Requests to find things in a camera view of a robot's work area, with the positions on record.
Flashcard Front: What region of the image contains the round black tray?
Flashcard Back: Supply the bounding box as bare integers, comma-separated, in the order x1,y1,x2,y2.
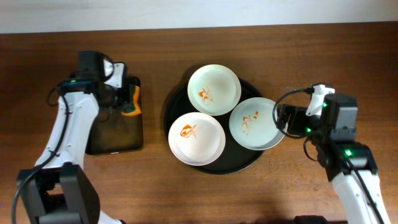
164,74,274,175

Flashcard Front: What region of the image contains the rectangular black tray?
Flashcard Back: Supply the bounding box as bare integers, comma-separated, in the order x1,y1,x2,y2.
85,77,144,155

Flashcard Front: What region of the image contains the orange green scrub sponge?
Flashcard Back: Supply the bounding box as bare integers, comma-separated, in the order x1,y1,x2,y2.
121,85,142,117

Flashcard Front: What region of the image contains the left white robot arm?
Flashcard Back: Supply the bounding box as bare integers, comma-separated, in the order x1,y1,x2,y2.
14,78,136,223

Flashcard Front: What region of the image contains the white plate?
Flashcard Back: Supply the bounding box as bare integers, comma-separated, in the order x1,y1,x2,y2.
187,64,242,116
168,112,226,166
228,97,285,151

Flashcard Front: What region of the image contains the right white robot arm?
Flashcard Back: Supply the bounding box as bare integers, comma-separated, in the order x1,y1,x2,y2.
302,93,390,223

